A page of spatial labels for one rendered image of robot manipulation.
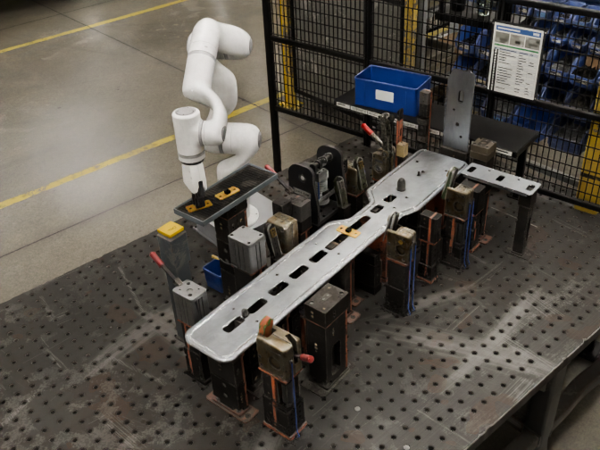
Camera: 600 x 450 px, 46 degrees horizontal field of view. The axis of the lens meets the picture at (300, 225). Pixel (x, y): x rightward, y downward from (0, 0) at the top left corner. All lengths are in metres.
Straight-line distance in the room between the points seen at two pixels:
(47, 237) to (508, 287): 2.83
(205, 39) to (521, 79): 1.36
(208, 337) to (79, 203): 2.83
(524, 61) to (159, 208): 2.49
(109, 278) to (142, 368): 0.54
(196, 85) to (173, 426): 1.04
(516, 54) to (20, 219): 3.14
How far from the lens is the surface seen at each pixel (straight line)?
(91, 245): 4.38
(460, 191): 2.63
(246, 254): 2.27
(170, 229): 2.27
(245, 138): 2.69
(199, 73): 2.28
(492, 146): 2.92
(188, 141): 2.19
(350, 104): 3.29
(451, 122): 2.96
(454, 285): 2.73
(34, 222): 4.72
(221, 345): 2.06
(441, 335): 2.52
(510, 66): 3.08
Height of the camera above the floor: 2.41
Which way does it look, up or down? 34 degrees down
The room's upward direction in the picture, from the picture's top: 3 degrees counter-clockwise
